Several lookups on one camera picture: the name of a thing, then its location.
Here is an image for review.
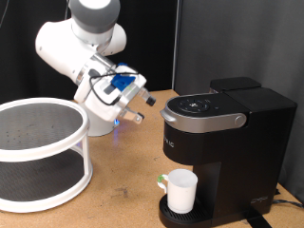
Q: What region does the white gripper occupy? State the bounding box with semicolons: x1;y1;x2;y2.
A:
83;73;158;124

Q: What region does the white mug green-marked handle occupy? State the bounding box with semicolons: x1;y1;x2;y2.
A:
157;168;200;215

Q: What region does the black Keurig coffee machine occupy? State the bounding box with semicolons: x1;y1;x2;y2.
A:
158;86;298;228

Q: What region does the black curtain backdrop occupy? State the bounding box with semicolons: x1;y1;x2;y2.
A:
0;0;179;105

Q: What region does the water tank with black lid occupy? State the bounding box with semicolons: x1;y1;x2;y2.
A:
209;76;262;94

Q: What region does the white two-tier turntable shelf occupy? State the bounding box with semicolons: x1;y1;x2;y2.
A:
0;97;94;214

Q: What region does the grey partition panel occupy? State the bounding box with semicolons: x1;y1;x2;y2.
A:
172;0;304;203

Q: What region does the black tape strip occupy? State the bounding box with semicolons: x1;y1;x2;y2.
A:
243;215;274;228

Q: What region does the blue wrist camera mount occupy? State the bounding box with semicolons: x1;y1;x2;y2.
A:
101;62;141;100

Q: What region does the black cable on robot arm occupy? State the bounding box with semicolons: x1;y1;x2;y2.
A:
88;70;141;107

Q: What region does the braided machine power cable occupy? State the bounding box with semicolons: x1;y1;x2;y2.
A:
272;198;304;209

